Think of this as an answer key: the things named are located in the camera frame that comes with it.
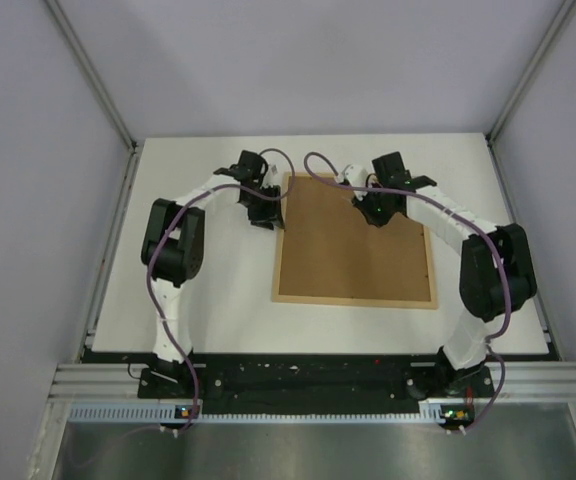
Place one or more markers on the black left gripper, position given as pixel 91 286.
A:
pixel 270 215

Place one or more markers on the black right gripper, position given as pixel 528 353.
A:
pixel 361 203

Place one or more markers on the wooden picture frame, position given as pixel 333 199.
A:
pixel 328 255

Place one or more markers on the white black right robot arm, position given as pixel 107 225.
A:
pixel 496 274

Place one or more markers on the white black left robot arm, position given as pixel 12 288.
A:
pixel 174 241

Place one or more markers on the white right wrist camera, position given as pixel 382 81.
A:
pixel 353 175

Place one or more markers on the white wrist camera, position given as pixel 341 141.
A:
pixel 353 175
pixel 272 177

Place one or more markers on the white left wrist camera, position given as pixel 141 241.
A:
pixel 272 177

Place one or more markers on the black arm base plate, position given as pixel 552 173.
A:
pixel 272 378

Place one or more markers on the aluminium right table rail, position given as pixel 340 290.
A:
pixel 548 331

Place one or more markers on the aluminium table rail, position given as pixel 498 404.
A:
pixel 104 264
pixel 548 331

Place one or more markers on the aluminium left table rail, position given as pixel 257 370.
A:
pixel 104 264

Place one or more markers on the aluminium right corner post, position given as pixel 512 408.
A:
pixel 555 29

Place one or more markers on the aluminium corner post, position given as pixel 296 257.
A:
pixel 555 29
pixel 90 73

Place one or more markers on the aluminium left corner post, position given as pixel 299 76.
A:
pixel 90 73

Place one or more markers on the aluminium front rail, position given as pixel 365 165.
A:
pixel 525 382

